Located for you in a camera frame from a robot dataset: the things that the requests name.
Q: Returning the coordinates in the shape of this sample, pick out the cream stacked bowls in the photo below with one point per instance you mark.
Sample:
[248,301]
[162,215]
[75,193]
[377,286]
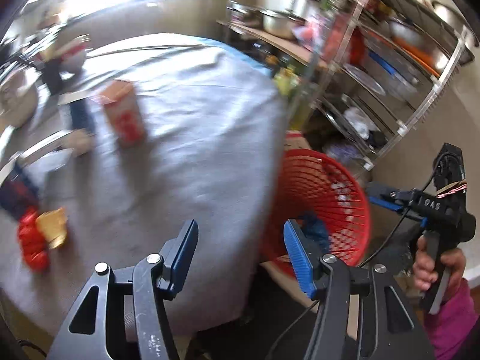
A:
[19,96]

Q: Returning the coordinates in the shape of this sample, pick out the cardboard box on floor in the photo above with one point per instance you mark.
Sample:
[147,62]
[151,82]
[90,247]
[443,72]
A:
[294,140]

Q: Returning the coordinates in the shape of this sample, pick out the person's right hand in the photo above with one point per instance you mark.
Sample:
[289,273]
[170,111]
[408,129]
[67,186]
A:
[425,274]

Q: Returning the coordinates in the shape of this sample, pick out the red snack wrapper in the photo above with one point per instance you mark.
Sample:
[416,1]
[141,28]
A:
[32,243]

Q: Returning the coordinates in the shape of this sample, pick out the red orange medicine box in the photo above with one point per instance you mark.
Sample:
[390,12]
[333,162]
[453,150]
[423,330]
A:
[120,106]

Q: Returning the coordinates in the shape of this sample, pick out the white red striped bowl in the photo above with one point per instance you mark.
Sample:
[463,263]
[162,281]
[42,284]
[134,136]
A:
[72,55]

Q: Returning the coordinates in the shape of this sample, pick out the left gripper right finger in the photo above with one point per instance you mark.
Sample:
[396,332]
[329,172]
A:
[388,327]

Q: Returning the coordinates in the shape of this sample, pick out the yellow crumpled wrapper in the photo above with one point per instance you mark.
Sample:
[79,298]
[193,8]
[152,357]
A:
[53,226]

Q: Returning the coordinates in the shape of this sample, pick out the red plastic waste basket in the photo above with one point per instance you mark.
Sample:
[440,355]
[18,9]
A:
[310,182]

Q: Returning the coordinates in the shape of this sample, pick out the grey tablecloth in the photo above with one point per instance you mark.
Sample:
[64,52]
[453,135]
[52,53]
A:
[215,127]

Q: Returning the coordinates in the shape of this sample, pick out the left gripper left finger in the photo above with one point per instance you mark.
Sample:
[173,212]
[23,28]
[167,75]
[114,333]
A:
[120,314]

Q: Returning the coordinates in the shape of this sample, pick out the steel cooking pot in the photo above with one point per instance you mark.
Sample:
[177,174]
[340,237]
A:
[280,24]

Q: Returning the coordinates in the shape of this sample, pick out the metal kitchen shelf rack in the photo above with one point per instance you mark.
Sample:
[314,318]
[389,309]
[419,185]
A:
[372,68]

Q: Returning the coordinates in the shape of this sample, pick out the blue white small carton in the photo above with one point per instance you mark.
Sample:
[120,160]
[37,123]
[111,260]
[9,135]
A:
[74,111]

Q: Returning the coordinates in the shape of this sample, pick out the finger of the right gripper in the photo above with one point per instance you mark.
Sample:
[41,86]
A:
[384,192]
[393,207]

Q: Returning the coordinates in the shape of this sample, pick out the white tissue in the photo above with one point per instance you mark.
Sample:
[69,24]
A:
[79,141]

